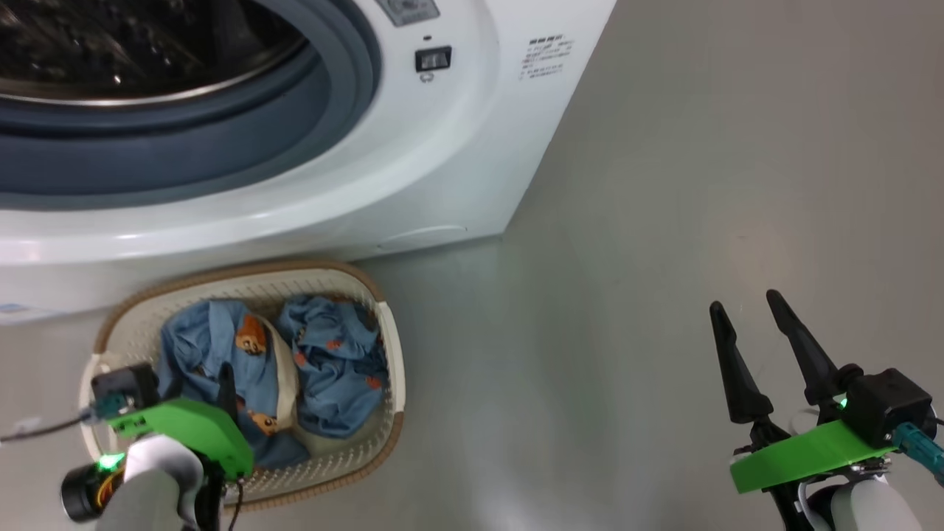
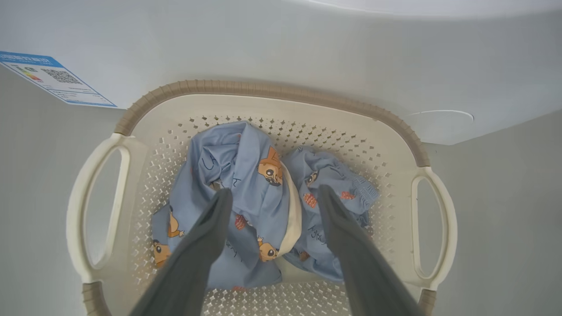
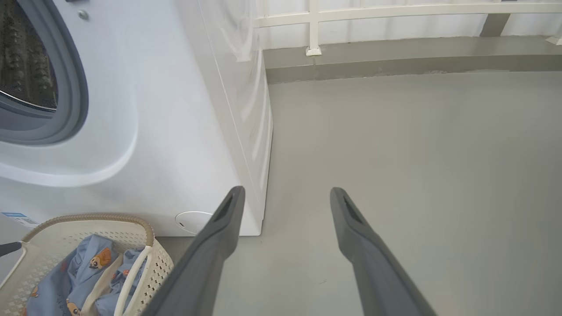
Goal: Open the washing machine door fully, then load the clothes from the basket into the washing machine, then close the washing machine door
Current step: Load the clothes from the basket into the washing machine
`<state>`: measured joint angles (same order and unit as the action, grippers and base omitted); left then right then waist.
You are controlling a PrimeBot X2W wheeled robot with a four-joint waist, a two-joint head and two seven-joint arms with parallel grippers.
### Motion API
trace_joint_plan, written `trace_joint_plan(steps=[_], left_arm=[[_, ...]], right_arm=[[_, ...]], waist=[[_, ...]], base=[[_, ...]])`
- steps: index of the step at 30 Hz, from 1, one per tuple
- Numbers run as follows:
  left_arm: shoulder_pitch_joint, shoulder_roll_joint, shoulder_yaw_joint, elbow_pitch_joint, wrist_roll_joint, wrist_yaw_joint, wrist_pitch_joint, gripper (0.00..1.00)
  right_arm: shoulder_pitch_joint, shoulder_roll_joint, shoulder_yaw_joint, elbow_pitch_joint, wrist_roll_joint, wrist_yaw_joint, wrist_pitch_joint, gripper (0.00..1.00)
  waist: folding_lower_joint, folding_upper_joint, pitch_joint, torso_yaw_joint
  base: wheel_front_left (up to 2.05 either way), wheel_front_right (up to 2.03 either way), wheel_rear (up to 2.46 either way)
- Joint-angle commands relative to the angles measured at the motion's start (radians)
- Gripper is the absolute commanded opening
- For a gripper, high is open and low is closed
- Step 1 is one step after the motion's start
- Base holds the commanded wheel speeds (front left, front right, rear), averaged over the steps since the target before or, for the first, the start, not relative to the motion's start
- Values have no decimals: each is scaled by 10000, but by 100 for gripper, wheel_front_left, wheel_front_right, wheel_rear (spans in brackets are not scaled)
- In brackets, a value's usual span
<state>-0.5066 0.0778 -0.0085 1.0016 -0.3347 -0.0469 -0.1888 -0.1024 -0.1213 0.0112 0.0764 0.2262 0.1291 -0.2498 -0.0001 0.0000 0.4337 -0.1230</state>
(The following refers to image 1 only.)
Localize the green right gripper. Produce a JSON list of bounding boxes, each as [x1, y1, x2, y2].
[[709, 289, 898, 494]]

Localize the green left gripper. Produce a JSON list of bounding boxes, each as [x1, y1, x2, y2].
[[106, 362, 256, 481]]

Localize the blue bear print garment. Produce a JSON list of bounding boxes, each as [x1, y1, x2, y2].
[[158, 298, 311, 471]]

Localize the blue orange print pants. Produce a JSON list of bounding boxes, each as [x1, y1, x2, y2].
[[276, 294, 391, 440]]

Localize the white front-load washing machine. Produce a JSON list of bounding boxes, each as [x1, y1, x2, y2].
[[0, 0, 617, 327]]

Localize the white perforated basket brown rim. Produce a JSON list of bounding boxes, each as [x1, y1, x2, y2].
[[79, 259, 406, 512]]

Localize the round white filter cover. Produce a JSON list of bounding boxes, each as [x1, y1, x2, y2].
[[377, 224, 470, 252]]

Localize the grey warning sticker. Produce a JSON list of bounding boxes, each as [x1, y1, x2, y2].
[[375, 0, 442, 27]]

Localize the left cable with teal connector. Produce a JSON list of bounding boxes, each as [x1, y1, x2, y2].
[[0, 394, 131, 445]]

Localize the cable with teal connector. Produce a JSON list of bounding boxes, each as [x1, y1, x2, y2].
[[891, 423, 944, 485], [0, 394, 131, 445]]

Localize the right cable with teal connector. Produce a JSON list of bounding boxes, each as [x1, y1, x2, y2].
[[891, 423, 944, 485]]

